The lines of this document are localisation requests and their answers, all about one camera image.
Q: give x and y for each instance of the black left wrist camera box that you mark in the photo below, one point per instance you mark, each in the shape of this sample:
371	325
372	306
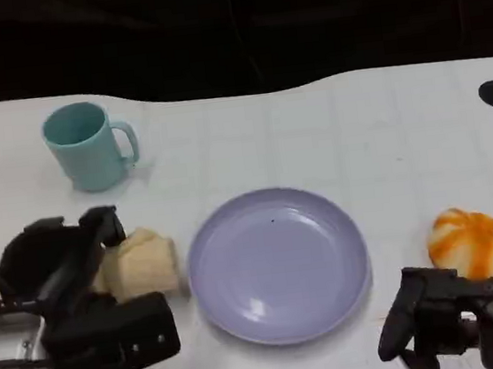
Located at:
112	338

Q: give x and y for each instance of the pale green mug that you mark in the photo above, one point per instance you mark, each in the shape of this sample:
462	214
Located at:
86	152

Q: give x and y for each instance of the orange and white bread roll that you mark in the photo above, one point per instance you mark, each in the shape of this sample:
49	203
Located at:
480	242

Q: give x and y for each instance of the lilac plate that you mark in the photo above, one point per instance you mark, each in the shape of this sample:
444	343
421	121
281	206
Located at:
278	270

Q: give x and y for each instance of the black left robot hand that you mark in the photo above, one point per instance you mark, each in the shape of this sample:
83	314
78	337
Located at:
41	261

